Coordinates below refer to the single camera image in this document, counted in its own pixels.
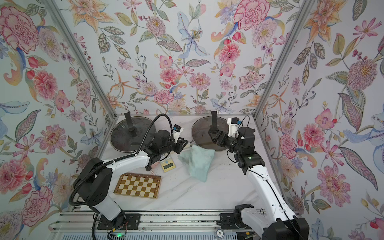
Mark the wooden chessboard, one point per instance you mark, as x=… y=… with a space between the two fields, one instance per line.
x=138 y=185

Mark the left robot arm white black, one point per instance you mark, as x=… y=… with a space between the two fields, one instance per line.
x=91 y=188

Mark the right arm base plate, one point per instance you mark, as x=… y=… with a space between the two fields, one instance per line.
x=234 y=221

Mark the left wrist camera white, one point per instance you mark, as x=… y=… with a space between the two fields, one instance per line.
x=177 y=130

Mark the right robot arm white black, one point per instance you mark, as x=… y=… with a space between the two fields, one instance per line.
x=280 y=222

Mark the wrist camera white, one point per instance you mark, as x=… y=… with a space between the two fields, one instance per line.
x=177 y=130
x=234 y=124

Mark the brown frying pan cream handle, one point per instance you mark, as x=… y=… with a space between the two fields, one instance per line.
x=198 y=134

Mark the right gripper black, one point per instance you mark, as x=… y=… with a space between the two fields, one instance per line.
x=222 y=135

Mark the yellow blue calculator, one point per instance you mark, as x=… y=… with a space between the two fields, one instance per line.
x=168 y=165

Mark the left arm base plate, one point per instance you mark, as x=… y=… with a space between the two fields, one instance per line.
x=126 y=222

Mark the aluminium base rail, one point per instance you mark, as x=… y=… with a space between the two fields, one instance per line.
x=149 y=221

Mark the light green cleaning cloth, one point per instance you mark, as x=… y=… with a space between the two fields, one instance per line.
x=198 y=161

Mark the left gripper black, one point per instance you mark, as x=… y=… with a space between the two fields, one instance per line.
x=179 y=147

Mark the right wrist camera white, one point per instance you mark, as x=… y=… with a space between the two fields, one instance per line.
x=234 y=124

